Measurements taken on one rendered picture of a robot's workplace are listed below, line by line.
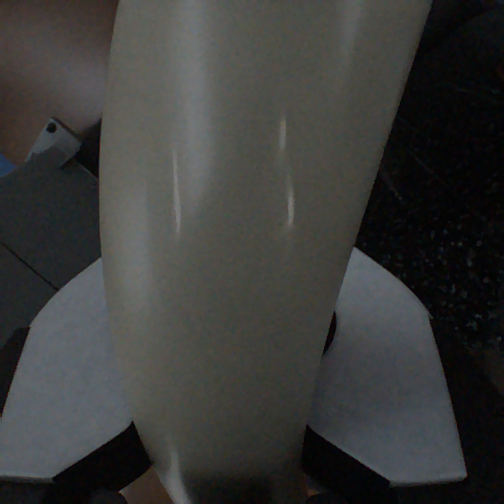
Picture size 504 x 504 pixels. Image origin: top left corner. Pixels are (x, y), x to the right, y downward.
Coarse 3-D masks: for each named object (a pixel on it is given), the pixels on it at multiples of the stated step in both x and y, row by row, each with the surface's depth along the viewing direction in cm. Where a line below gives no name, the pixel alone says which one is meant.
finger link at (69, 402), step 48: (96, 288) 9; (48, 336) 8; (96, 336) 8; (48, 384) 7; (96, 384) 7; (0, 432) 6; (48, 432) 6; (96, 432) 6; (0, 480) 5; (48, 480) 5; (96, 480) 6
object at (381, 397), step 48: (384, 288) 9; (336, 336) 8; (384, 336) 8; (432, 336) 8; (336, 384) 7; (384, 384) 7; (432, 384) 7; (336, 432) 6; (384, 432) 6; (432, 432) 6; (336, 480) 6; (384, 480) 5; (432, 480) 5
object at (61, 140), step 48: (48, 144) 99; (0, 192) 73; (48, 192) 85; (96, 192) 99; (0, 240) 66; (48, 240) 76; (96, 240) 87; (0, 288) 60; (48, 288) 68; (0, 336) 54
